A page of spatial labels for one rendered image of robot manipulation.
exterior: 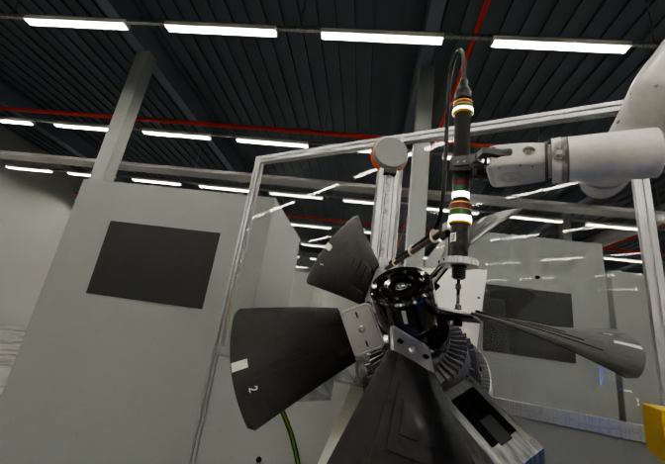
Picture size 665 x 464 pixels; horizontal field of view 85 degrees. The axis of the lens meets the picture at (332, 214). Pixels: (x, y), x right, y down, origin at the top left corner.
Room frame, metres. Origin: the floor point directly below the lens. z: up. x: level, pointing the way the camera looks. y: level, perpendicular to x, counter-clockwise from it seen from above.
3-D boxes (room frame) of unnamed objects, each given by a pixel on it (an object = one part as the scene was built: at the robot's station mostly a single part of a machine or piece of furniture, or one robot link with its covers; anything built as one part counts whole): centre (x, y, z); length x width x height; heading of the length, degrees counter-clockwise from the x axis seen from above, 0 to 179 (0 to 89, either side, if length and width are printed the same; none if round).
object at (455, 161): (0.65, -0.25, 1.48); 0.07 x 0.03 x 0.03; 59
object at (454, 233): (0.68, -0.25, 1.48); 0.04 x 0.04 x 0.46
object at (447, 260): (0.69, -0.25, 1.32); 0.09 x 0.07 x 0.10; 4
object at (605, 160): (0.56, -0.47, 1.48); 0.13 x 0.09 x 0.08; 59
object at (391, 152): (1.40, -0.21, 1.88); 0.17 x 0.15 x 0.16; 59
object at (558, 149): (0.59, -0.40, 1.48); 0.09 x 0.03 x 0.08; 149
